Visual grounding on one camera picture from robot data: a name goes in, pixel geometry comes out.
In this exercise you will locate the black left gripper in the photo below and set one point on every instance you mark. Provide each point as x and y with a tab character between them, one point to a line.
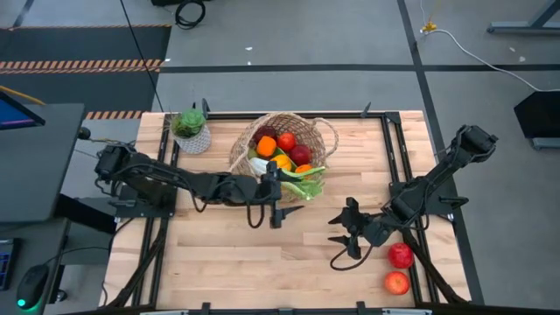
254	190

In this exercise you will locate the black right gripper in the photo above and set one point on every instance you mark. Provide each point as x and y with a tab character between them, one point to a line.
375	231

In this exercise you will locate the yellow bell pepper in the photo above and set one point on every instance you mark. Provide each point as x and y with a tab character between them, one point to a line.
283	162

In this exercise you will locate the dark red apple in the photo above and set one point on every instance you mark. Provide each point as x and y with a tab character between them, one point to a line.
300	155

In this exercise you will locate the bright red apple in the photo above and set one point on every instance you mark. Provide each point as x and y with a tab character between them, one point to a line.
287	142

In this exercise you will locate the crimson glossy apple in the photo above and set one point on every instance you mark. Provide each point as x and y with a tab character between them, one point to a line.
401	255

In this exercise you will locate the orange-red striped apple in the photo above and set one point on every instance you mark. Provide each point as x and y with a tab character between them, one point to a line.
396	283

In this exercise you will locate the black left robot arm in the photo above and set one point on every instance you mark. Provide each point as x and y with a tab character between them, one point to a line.
175	179

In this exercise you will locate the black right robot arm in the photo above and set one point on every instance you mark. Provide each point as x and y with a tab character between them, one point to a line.
437	170

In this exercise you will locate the woven wicker basket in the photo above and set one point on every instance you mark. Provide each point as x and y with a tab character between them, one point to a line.
306	127

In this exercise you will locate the green pear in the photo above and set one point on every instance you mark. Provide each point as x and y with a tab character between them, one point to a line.
252	153

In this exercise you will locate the light grey flat plate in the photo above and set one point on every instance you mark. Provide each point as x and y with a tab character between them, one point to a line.
164	312
407	312

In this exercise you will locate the succulent in white patterned pot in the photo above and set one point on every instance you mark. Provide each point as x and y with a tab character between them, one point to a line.
194	142

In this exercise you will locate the black round knob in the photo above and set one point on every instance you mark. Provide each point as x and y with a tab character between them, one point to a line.
83	133

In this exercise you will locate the grey metal bar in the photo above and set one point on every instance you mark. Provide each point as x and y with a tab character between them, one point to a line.
547	143

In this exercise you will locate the black box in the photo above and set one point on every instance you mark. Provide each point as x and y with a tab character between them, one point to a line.
540	114

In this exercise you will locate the dark grey desk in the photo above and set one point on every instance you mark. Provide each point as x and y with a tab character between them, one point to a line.
39	166

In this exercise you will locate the black hazard-striped floor mat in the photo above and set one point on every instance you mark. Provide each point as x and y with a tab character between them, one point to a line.
79	44

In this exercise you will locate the grey metal table leg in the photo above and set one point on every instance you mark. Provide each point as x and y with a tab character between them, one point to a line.
516	29

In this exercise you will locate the black computer mouse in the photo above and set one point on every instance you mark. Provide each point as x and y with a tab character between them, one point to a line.
32	286

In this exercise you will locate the monitor with blue screen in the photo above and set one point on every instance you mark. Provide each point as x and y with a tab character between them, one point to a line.
13	116

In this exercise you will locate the black keyboard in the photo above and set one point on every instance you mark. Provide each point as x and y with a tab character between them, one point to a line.
6	264

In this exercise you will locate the black aluminium table frame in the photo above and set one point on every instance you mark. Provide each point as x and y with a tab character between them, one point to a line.
306	115

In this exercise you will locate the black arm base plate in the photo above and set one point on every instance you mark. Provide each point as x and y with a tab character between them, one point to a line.
437	205
144	211

